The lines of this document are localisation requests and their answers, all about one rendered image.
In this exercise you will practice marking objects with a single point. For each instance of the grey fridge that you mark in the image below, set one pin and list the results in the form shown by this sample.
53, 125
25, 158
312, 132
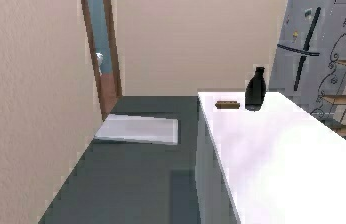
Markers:
289, 66

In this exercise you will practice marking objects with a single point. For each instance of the white kitchen counter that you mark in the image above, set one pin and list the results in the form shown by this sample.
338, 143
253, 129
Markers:
281, 160

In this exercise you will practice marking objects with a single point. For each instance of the black bottle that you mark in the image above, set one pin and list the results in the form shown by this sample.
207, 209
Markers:
255, 88

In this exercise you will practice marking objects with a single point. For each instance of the black scrolled metal shelf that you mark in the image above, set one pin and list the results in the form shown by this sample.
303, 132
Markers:
344, 96

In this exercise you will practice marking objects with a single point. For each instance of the flat brown block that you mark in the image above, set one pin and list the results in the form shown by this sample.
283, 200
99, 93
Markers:
227, 105

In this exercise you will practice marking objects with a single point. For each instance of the brown and blue room door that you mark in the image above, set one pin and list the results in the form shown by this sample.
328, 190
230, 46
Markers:
103, 50

